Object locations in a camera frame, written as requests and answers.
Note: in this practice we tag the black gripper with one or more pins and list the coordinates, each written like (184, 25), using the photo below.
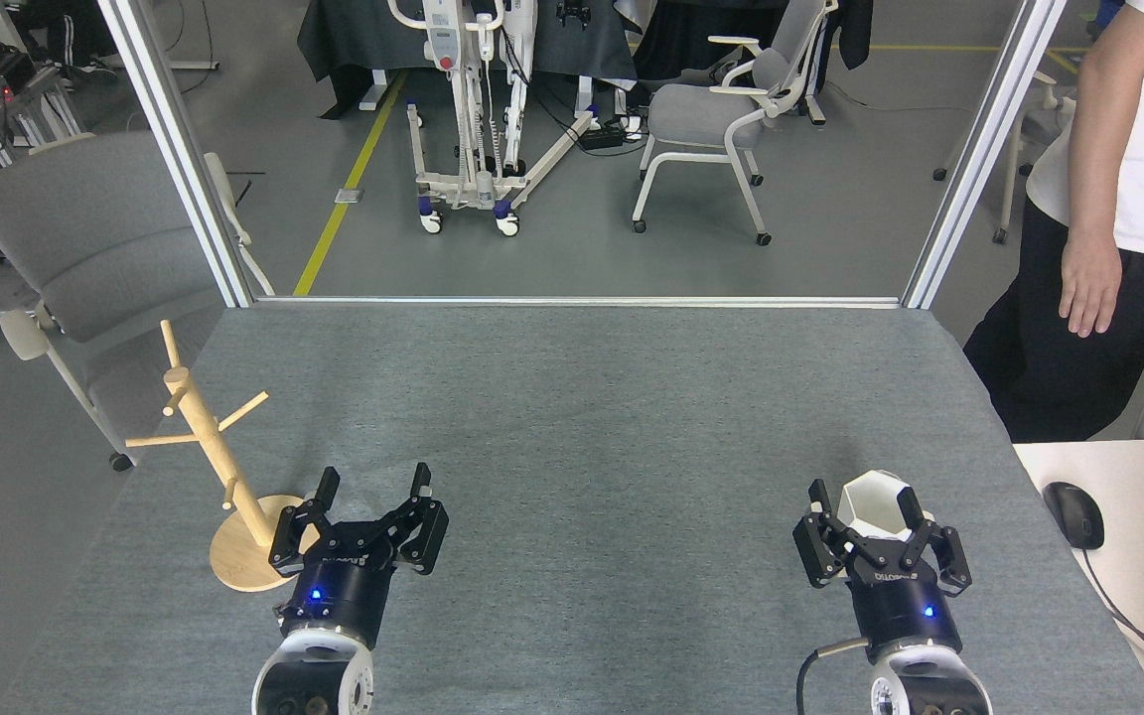
(905, 606)
(339, 596)

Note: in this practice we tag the white hexagonal cup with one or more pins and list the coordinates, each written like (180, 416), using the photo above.
(875, 501)

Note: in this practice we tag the wooden cup rack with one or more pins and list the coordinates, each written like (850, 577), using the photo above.
(234, 551)

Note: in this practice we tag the person's hand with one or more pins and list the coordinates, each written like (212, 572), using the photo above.
(1090, 283)

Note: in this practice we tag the black computer mouse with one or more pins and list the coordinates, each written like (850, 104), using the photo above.
(1073, 514)

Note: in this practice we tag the grey floor plate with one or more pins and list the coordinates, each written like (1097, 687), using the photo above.
(349, 196)

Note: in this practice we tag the white stand on wheels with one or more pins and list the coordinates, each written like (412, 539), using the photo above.
(458, 149)

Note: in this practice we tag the large grey fabric chair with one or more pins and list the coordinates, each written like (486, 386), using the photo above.
(95, 228)

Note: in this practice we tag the white mesh back chair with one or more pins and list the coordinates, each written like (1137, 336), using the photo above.
(1014, 169)

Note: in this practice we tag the black power strip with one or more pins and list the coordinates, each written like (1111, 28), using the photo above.
(602, 137)

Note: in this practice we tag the grey office chair with armrests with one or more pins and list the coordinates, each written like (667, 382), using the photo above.
(701, 114)

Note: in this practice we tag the black draped table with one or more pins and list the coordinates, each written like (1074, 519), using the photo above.
(354, 40)

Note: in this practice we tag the metal equipment cart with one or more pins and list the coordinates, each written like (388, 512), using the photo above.
(21, 104)

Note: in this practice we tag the silver frame crossbar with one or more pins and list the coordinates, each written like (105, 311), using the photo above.
(572, 301)

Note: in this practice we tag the silver frame post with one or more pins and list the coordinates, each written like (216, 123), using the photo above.
(979, 159)
(180, 159)

